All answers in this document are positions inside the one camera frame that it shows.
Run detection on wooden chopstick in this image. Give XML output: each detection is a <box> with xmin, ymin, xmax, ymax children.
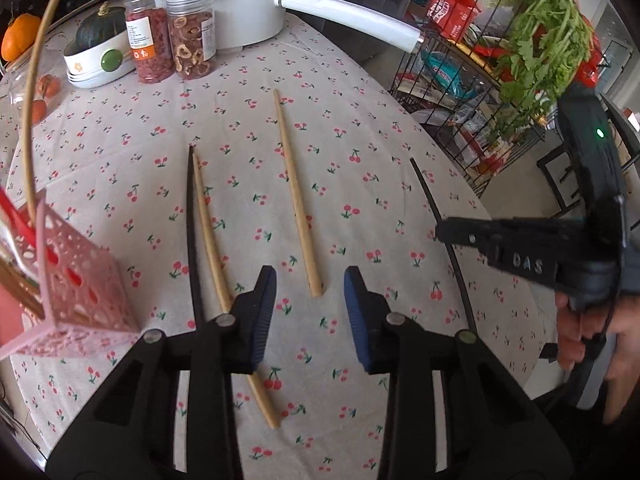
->
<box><xmin>272</xmin><ymin>89</ymin><xmax>326</xmax><ymax>299</ymax></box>
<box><xmin>0</xmin><ymin>260</ymin><xmax>43</xmax><ymax>311</ymax></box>
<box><xmin>22</xmin><ymin>0</ymin><xmax>73</xmax><ymax>226</ymax></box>
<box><xmin>0</xmin><ymin>270</ymin><xmax>47</xmax><ymax>320</ymax></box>
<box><xmin>191</xmin><ymin>154</ymin><xmax>282</xmax><ymax>430</ymax></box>

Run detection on grey refrigerator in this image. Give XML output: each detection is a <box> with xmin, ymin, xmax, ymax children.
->
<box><xmin>295</xmin><ymin>0</ymin><xmax>451</xmax><ymax>67</ymax></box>

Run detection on red plastic spoon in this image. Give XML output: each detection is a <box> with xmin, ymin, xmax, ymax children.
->
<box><xmin>0</xmin><ymin>190</ymin><xmax>36</xmax><ymax>261</ymax></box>

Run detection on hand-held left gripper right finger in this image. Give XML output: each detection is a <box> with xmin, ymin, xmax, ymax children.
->
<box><xmin>343</xmin><ymin>266</ymin><xmax>573</xmax><ymax>480</ymax></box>

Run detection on green leafy herbs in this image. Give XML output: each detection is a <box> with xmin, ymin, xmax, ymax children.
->
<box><xmin>492</xmin><ymin>0</ymin><xmax>596</xmax><ymax>111</ymax></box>

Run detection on white electric pot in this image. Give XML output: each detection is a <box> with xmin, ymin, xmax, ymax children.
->
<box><xmin>151</xmin><ymin>0</ymin><xmax>426</xmax><ymax>53</ymax></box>

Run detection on jar of red dried berries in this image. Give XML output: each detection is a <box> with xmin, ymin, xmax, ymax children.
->
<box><xmin>122</xmin><ymin>0</ymin><xmax>176</xmax><ymax>84</ymax></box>

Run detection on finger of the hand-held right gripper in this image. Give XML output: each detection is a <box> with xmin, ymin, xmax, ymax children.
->
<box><xmin>435</xmin><ymin>216</ymin><xmax>501</xmax><ymax>263</ymax></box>

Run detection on glass jar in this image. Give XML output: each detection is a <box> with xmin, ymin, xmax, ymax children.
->
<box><xmin>0</xmin><ymin>55</ymin><xmax>66</xmax><ymax>126</ymax></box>

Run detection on green pumpkin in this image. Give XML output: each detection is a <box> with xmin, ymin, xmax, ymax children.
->
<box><xmin>75</xmin><ymin>2</ymin><xmax>128</xmax><ymax>51</ymax></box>

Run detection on jar of dried fruit slices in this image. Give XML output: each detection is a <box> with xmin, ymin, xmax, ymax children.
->
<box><xmin>166</xmin><ymin>0</ymin><xmax>218</xmax><ymax>81</ymax></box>

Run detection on red snack packet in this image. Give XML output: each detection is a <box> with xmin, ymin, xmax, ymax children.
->
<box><xmin>427</xmin><ymin>0</ymin><xmax>481</xmax><ymax>43</ymax></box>

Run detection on pink perforated utensil holder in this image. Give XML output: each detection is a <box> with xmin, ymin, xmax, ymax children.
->
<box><xmin>0</xmin><ymin>187</ymin><xmax>140</xmax><ymax>361</ymax></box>

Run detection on black chopstick with gold band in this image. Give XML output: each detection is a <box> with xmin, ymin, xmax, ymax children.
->
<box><xmin>409</xmin><ymin>157</ymin><xmax>478</xmax><ymax>333</ymax></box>
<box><xmin>186</xmin><ymin>145</ymin><xmax>206</xmax><ymax>326</ymax></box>

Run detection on white bowl with green dot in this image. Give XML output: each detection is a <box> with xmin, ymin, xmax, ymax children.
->
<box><xmin>63</xmin><ymin>30</ymin><xmax>138</xmax><ymax>90</ymax></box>

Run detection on person's right hand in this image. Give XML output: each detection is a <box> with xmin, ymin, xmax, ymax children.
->
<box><xmin>555</xmin><ymin>290</ymin><xmax>640</xmax><ymax>426</ymax></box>

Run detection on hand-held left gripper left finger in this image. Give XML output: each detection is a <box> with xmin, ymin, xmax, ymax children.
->
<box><xmin>45</xmin><ymin>265</ymin><xmax>278</xmax><ymax>480</ymax></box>

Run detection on black wire rack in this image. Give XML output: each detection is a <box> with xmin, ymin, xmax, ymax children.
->
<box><xmin>390</xmin><ymin>0</ymin><xmax>601</xmax><ymax>198</ymax></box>

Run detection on blue white packet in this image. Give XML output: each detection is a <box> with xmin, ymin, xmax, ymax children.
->
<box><xmin>422</xmin><ymin>50</ymin><xmax>478</xmax><ymax>101</ymax></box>

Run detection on paper-wrapped disposable chopsticks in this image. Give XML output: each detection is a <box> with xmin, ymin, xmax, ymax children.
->
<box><xmin>0</xmin><ymin>225</ymin><xmax>41</xmax><ymax>286</ymax></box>

